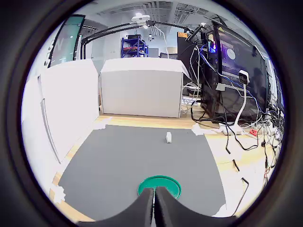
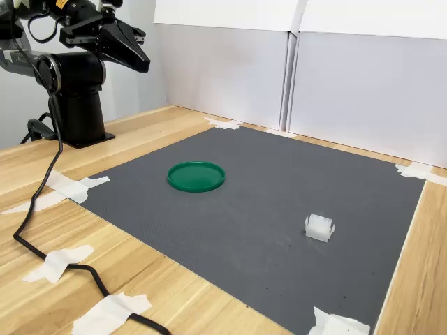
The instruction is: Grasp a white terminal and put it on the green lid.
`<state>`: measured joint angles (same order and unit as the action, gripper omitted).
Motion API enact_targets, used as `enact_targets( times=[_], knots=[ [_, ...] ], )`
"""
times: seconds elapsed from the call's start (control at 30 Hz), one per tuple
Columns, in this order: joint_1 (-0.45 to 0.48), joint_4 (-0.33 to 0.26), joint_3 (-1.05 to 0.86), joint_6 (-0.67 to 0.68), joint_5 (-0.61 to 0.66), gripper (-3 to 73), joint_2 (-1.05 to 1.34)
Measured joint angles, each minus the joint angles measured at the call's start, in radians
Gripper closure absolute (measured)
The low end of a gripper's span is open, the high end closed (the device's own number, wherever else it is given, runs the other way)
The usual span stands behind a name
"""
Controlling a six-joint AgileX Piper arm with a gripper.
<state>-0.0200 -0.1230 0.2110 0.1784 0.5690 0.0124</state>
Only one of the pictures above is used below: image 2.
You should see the white plastic terminal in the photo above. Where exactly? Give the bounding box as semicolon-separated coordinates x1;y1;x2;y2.
303;213;335;242

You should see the round green lid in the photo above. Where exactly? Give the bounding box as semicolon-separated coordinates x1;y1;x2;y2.
166;160;226;194

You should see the white board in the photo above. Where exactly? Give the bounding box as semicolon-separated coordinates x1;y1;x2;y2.
298;0;447;41
153;0;307;34

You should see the pale grey partition panel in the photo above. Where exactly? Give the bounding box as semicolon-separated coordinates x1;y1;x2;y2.
286;31;447;169
154;22;298;132

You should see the white tape strip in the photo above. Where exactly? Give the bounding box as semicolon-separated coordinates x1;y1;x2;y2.
22;244;95;283
395;162;447;184
307;306;371;335
0;190;69;215
44;170;111;204
71;292;153;335
204;117;244;131

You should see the dark grey mat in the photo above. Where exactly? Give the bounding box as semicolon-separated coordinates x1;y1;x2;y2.
68;125;427;335

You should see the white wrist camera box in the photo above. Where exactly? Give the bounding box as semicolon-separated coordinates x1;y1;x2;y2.
96;0;124;13

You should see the black base power cable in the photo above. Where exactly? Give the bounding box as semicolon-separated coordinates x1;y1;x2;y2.
19;111;57;144

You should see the black camera cable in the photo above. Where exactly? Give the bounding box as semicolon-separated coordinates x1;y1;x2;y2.
10;0;173;335

